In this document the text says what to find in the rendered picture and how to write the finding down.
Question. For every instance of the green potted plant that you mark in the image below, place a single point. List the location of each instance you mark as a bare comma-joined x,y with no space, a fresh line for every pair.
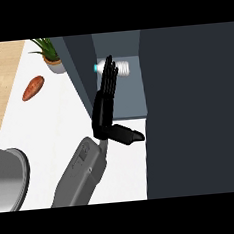
52,59

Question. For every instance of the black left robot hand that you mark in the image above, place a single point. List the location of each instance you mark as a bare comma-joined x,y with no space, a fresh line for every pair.
102,117

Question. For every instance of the grey metal pot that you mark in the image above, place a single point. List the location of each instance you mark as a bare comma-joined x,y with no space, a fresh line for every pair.
9,180

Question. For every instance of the dark grey cabinet door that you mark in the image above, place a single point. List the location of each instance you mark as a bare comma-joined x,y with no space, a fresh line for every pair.
192,115

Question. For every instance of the orange sweet potato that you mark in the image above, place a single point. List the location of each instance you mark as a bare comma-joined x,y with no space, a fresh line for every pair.
33,88

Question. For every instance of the clear plastic water bottle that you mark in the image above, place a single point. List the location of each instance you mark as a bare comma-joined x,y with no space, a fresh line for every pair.
123,68

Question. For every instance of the dark grey cabinet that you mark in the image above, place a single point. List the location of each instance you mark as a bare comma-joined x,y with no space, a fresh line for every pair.
81,68

